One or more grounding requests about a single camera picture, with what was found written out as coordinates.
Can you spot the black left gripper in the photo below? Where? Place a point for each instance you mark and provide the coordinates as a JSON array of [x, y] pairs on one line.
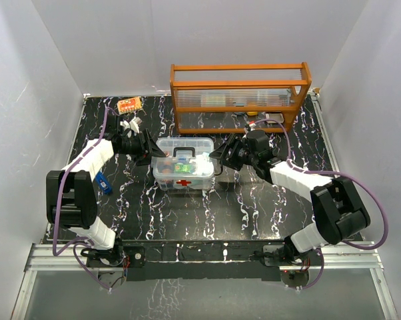
[[156, 152]]

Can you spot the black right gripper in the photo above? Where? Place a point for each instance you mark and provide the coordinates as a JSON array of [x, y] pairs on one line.
[[231, 161]]

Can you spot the green wind oil box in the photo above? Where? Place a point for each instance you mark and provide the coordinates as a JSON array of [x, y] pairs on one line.
[[183, 168]]

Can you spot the clear medicine kit box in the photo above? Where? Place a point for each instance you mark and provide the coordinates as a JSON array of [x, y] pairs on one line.
[[186, 184]]

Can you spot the clear kit box lid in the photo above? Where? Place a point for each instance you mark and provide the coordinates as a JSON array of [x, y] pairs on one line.
[[181, 150]]

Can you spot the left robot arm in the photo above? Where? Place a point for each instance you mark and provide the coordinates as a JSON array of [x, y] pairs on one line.
[[70, 196]]

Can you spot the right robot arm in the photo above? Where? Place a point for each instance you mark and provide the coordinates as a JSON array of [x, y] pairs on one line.
[[338, 209]]

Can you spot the orange snack packet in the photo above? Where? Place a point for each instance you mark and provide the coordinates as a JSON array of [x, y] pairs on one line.
[[129, 105]]

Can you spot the blue stapler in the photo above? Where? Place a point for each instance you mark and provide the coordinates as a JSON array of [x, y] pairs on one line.
[[103, 183]]

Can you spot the orange wooden shelf rack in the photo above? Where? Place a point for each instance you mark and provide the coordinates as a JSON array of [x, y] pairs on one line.
[[215, 98]]

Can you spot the open cardboard box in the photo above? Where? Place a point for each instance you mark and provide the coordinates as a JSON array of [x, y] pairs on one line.
[[274, 118]]

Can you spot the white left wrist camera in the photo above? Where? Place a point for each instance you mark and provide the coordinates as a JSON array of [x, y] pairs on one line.
[[131, 128]]

